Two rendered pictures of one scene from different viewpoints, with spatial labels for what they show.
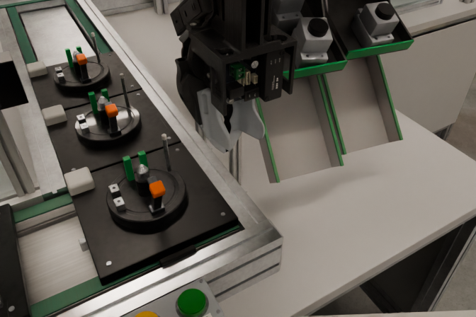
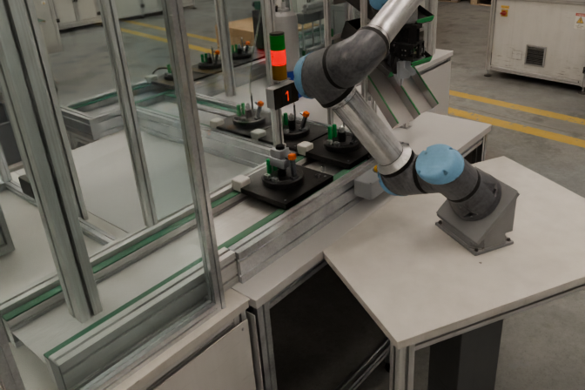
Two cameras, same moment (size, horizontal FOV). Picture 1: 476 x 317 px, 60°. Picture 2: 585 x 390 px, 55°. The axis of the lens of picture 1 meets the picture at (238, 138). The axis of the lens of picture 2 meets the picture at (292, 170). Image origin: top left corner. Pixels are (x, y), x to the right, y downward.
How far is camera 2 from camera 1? 158 cm
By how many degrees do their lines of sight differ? 20
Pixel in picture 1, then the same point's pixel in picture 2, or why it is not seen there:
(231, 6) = (412, 32)
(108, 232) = (337, 155)
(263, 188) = not seen: hidden behind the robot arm
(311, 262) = not seen: hidden behind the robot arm
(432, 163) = (451, 124)
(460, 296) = not seen: hidden behind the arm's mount
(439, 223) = (466, 141)
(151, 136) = (318, 131)
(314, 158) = (405, 116)
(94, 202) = (319, 151)
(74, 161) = (291, 144)
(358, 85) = (410, 85)
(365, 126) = (420, 102)
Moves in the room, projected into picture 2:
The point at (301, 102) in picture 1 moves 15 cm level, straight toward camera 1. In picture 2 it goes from (392, 93) to (404, 105)
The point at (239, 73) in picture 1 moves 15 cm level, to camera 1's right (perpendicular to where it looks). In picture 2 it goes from (413, 50) to (454, 43)
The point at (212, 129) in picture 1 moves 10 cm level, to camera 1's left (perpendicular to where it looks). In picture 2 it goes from (400, 75) to (373, 79)
